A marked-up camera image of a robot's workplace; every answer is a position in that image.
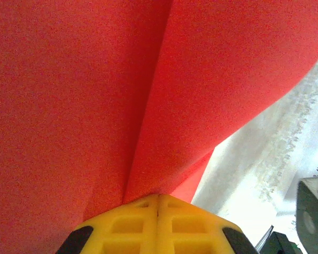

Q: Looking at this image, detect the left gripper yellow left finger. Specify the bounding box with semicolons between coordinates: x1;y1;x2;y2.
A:
60;194;159;254

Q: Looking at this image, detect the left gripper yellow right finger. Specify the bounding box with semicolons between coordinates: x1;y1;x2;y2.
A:
158;194;258;254

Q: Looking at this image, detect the red paper sheet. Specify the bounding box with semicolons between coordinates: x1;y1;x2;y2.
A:
0;0;318;254

